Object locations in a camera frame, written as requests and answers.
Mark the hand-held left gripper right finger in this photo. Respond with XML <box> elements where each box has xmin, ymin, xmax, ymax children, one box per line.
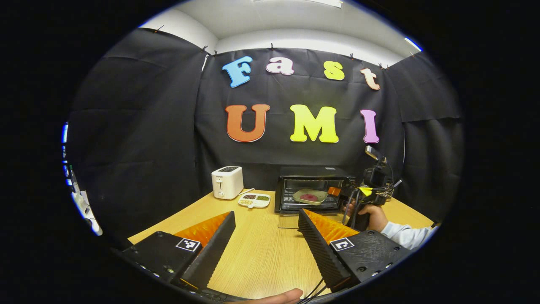
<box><xmin>298</xmin><ymin>209</ymin><xmax>412</xmax><ymax>293</ymax></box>

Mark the white toaster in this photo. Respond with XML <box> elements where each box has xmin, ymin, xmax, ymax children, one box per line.
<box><xmin>211</xmin><ymin>166</ymin><xmax>244</xmax><ymax>200</ymax></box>

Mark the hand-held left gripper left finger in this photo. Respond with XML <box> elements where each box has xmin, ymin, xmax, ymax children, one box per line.
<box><xmin>120</xmin><ymin>211</ymin><xmax>236</xmax><ymax>290</ymax></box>

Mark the large ceiling light panel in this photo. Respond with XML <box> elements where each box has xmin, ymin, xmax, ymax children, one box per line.
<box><xmin>253</xmin><ymin>0</ymin><xmax>343</xmax><ymax>8</ymax></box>

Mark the black backdrop cloth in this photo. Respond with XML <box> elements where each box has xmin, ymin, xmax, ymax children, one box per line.
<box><xmin>67</xmin><ymin>27</ymin><xmax>464</xmax><ymax>250</ymax></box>

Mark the white divided grain dish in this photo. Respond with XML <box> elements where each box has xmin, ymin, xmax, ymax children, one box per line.
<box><xmin>238</xmin><ymin>193</ymin><xmax>271</xmax><ymax>209</ymax></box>

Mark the white rectangular plate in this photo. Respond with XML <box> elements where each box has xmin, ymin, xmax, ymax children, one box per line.
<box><xmin>292</xmin><ymin>188</ymin><xmax>328</xmax><ymax>206</ymax></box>

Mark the black electric oven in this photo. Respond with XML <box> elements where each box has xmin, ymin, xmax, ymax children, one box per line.
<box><xmin>275</xmin><ymin>166</ymin><xmax>358</xmax><ymax>230</ymax></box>

